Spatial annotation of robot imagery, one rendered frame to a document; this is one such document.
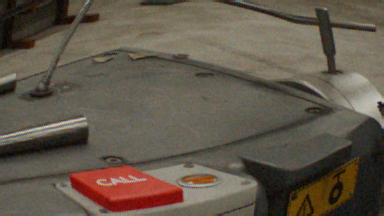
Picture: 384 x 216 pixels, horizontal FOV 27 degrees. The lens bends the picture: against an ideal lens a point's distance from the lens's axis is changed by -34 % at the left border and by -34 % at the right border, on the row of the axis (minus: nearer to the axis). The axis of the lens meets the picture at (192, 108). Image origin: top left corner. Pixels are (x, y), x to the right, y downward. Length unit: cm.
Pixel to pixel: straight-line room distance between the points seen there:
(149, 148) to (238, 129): 8
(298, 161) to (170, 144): 11
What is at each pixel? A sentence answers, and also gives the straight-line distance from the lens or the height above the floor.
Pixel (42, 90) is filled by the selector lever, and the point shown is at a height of 126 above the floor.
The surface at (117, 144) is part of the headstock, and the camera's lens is 80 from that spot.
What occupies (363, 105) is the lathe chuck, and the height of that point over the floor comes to 122.
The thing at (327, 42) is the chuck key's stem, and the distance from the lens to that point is 113.
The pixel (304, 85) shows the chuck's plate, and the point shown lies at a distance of 107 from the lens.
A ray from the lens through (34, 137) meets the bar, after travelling 77.
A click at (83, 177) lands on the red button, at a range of 68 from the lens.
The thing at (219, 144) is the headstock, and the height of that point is 126.
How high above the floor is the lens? 148
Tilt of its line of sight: 14 degrees down
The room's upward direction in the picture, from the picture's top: 1 degrees counter-clockwise
